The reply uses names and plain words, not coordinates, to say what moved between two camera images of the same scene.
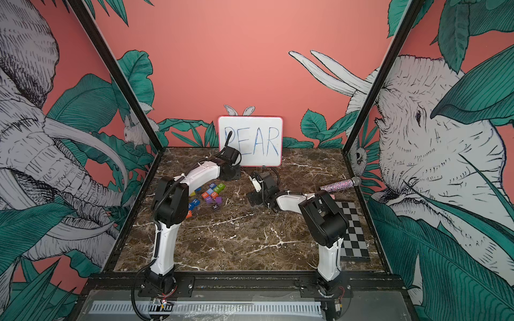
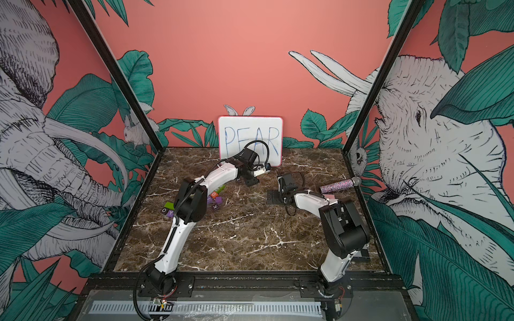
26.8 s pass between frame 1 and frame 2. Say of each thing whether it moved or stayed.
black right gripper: moved
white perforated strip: stayed
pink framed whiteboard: stayed
